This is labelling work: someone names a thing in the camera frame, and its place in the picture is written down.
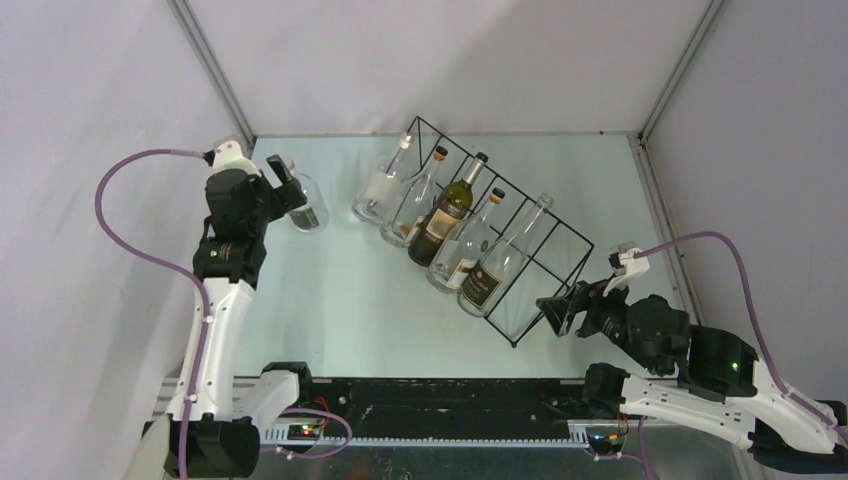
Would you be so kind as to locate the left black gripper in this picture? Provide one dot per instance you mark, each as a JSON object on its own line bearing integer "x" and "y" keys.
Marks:
{"x": 285, "y": 197}

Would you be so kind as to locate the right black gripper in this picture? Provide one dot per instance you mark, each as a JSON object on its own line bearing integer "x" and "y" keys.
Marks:
{"x": 585, "y": 296}

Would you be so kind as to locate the short clear bottle white cap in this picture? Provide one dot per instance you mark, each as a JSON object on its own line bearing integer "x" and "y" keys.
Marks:
{"x": 313, "y": 216}

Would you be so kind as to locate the tall clear champagne label bottle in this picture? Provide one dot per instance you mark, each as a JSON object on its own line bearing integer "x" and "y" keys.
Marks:
{"x": 502, "y": 262}

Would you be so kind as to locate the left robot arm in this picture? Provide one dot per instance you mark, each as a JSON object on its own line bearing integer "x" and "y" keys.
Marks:
{"x": 218, "y": 311}

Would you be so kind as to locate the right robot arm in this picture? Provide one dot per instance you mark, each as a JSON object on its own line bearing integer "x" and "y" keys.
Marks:
{"x": 703, "y": 378}

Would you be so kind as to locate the clear bottle white frosted label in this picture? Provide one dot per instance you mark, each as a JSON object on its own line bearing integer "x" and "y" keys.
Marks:
{"x": 386, "y": 178}

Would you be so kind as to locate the clear bottle brown cork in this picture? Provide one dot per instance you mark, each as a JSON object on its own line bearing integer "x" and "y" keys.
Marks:
{"x": 463, "y": 247}

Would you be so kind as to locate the clear bottle cork stopper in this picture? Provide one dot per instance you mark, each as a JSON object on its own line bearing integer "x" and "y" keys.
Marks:
{"x": 412, "y": 203}

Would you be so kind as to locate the dark green wine bottle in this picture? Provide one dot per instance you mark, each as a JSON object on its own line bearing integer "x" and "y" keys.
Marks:
{"x": 449, "y": 209}

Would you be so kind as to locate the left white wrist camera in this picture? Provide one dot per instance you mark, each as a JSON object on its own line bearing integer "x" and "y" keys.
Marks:
{"x": 229, "y": 155}

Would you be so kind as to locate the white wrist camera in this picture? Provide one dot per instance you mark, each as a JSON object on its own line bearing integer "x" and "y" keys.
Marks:
{"x": 627, "y": 266}
{"x": 229, "y": 155}

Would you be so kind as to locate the black wire wine rack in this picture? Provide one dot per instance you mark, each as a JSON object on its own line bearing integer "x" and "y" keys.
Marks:
{"x": 555, "y": 254}

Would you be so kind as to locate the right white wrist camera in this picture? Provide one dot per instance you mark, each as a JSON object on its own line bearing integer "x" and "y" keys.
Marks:
{"x": 627, "y": 266}

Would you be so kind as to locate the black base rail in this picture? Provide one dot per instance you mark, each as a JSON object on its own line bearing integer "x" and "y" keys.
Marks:
{"x": 334, "y": 414}

